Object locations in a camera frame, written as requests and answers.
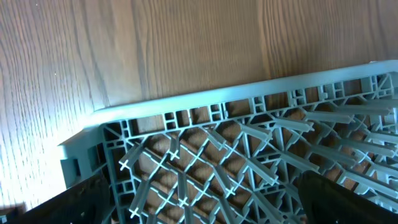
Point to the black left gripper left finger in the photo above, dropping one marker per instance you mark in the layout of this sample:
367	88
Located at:
85	202

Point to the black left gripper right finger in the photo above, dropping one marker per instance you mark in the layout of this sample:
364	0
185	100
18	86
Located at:
325	202

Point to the gray dish rack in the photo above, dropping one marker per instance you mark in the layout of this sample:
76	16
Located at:
235	154

